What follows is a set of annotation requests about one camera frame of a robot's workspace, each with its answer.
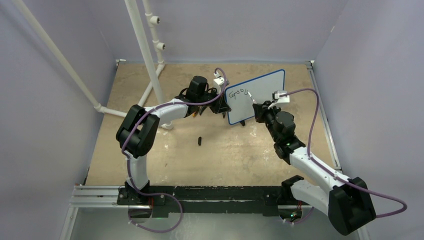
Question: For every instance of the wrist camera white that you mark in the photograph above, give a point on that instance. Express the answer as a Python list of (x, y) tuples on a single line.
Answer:
[(279, 99), (219, 84)]

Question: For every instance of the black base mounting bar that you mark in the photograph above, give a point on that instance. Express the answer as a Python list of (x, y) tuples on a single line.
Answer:
[(161, 200)]

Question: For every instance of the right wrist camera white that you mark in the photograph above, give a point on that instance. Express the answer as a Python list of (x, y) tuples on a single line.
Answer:
[(279, 99)]

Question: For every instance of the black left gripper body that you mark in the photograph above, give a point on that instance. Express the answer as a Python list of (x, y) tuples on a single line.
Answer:
[(215, 106)]

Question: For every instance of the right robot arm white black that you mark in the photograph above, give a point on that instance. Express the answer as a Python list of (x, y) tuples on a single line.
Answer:
[(338, 196)]

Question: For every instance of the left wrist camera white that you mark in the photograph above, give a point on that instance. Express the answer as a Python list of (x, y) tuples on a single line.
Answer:
[(219, 84)]

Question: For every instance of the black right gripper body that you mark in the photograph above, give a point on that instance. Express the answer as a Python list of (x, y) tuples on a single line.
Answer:
[(269, 114)]

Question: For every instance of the white marker pen black cap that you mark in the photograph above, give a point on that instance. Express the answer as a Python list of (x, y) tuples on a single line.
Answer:
[(251, 98)]

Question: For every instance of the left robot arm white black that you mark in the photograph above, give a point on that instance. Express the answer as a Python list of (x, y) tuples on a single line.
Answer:
[(141, 126)]

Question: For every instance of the blue framed whiteboard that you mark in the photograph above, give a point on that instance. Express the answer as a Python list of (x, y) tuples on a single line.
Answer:
[(261, 89)]

